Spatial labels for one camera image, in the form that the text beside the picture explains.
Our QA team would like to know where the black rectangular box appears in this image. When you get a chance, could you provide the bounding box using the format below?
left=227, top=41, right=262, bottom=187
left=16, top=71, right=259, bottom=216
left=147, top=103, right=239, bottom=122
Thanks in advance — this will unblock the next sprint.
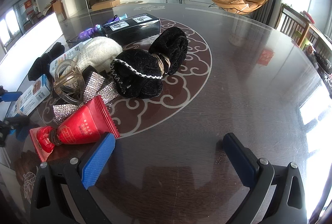
left=103, top=13, right=161, bottom=46

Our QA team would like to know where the purple toy wand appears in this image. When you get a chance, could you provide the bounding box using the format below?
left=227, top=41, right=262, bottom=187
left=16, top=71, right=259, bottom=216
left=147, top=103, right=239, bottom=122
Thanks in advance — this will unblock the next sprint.
left=77, top=14, right=128, bottom=41

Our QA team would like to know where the red candy wrapper packet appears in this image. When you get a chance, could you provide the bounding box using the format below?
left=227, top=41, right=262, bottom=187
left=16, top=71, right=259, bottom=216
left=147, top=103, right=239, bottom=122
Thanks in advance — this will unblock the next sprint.
left=29, top=95, right=120, bottom=162

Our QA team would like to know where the wooden dining chair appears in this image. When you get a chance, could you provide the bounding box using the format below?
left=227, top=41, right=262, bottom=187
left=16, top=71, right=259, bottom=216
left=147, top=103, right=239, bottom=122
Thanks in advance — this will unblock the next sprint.
left=275, top=4, right=310, bottom=49

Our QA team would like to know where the orange lounge chair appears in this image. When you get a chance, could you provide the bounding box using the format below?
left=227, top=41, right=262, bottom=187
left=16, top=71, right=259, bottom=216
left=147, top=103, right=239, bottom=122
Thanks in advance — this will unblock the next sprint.
left=212, top=0, right=268, bottom=15

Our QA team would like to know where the black velvet scrunchie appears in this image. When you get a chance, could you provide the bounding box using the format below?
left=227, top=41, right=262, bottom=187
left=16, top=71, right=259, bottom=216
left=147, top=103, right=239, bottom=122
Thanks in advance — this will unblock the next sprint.
left=28, top=42, right=65, bottom=81
left=110, top=27, right=188, bottom=99

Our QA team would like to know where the clear plastic hair claw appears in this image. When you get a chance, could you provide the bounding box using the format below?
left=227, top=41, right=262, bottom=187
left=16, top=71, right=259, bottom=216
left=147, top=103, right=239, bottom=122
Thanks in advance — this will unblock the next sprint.
left=53, top=59, right=85, bottom=106

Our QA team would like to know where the cardboard box on floor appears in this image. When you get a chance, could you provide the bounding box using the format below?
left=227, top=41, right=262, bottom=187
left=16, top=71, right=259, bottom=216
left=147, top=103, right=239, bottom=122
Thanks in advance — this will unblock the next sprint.
left=91, top=0, right=120, bottom=11

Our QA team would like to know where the blue white medicine box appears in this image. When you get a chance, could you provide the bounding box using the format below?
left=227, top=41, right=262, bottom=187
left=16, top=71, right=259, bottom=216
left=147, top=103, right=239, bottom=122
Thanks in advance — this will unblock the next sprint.
left=5, top=75, right=51, bottom=118

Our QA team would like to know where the cream knitted glove roll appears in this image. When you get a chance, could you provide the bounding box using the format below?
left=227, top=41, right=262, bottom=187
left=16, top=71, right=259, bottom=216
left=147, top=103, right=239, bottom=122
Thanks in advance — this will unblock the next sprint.
left=73, top=36, right=123, bottom=72

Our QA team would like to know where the rhinestone bow hair clip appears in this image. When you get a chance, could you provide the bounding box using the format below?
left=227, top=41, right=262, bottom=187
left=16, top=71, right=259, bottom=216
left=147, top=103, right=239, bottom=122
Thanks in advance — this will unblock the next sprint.
left=53, top=69, right=119, bottom=125

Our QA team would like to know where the white storage bin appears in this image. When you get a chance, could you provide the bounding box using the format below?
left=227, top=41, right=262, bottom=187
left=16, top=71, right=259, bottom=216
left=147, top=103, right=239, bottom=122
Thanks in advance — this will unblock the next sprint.
left=0, top=13, right=63, bottom=91

